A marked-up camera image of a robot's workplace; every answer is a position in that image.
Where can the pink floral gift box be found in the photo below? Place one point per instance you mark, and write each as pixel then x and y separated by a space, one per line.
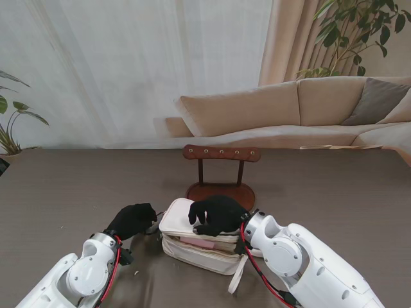
pixel 197 242

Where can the broad-leaf green potted plant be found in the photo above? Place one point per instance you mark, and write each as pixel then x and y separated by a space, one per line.
pixel 22 107

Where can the tall green leafy plant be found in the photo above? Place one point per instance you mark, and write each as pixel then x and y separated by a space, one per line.
pixel 330 32

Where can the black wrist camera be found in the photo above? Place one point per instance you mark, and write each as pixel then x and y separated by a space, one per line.
pixel 239 246
pixel 126 256

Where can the beige sofa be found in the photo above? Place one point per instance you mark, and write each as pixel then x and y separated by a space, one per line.
pixel 244 109

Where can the white sheer curtain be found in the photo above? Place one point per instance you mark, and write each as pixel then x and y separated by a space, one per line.
pixel 96 64

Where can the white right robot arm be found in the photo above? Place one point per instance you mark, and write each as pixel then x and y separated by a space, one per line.
pixel 311 263

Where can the white zippered pouch bag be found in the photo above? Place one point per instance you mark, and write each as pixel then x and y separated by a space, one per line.
pixel 180 218

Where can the beige sofa cushion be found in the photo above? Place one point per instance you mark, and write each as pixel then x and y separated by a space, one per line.
pixel 399 110

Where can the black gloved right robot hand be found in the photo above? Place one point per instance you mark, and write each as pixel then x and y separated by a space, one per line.
pixel 221 213

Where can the grey sofa cushion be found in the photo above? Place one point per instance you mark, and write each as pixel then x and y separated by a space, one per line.
pixel 375 99

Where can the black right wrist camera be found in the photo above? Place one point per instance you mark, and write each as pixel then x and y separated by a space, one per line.
pixel 239 246

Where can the beige curtain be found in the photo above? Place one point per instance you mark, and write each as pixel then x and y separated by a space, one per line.
pixel 289 38

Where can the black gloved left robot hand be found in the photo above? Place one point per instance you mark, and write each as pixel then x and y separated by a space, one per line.
pixel 131 221

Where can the brown wooden jewelry stand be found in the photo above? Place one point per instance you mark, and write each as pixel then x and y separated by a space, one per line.
pixel 221 152

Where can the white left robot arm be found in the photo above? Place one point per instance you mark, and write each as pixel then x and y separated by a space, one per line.
pixel 70 276

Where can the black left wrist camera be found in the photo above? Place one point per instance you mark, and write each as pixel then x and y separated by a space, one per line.
pixel 126 256

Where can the dark flat object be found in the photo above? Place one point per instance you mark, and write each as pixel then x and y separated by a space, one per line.
pixel 3 167

